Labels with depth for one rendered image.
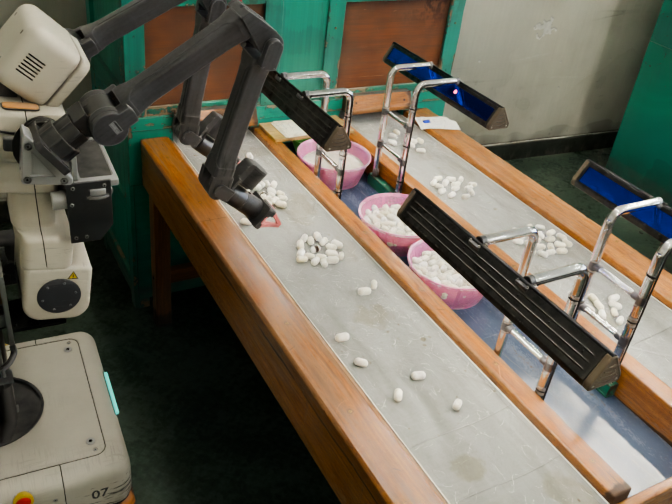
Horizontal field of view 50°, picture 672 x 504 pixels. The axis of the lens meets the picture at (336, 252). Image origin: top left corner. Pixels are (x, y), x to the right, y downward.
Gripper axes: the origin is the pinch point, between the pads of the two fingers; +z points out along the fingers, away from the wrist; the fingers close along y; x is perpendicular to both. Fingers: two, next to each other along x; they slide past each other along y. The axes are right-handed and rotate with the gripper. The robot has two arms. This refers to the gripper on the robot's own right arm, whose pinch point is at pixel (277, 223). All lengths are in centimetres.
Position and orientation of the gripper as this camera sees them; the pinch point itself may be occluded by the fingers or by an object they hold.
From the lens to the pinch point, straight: 195.3
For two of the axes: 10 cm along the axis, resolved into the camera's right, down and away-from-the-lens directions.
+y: -4.6, -5.3, 7.1
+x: -6.6, 7.4, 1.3
